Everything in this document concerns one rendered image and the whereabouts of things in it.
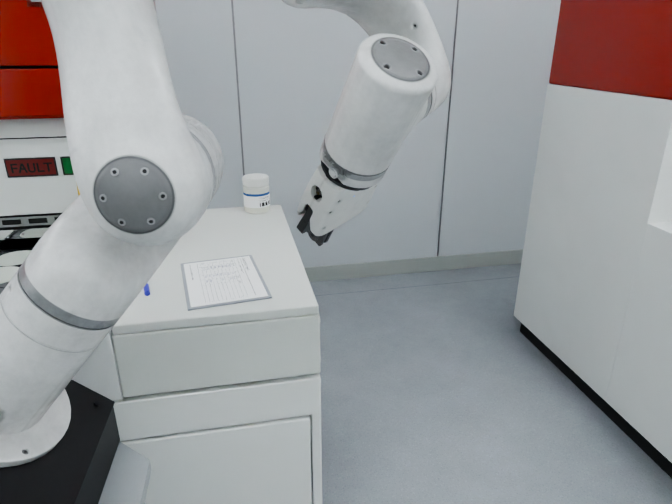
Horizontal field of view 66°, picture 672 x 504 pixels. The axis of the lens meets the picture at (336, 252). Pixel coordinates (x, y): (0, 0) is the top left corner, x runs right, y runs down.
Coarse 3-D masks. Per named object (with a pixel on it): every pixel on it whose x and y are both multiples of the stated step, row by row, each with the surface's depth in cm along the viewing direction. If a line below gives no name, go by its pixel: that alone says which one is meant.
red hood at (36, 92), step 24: (0, 0) 113; (24, 0) 113; (0, 24) 114; (24, 24) 115; (48, 24) 116; (0, 48) 116; (24, 48) 117; (48, 48) 118; (0, 72) 118; (24, 72) 119; (48, 72) 120; (0, 96) 119; (24, 96) 120; (48, 96) 121
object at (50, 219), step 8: (32, 216) 135; (40, 216) 135; (48, 216) 136; (56, 216) 136; (0, 224) 134; (8, 224) 135; (16, 224) 135; (24, 224) 135; (32, 224) 136; (40, 224) 136; (48, 224) 136
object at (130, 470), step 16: (128, 448) 79; (112, 464) 76; (128, 464) 76; (144, 464) 76; (112, 480) 73; (128, 480) 73; (144, 480) 73; (112, 496) 71; (128, 496) 71; (144, 496) 72
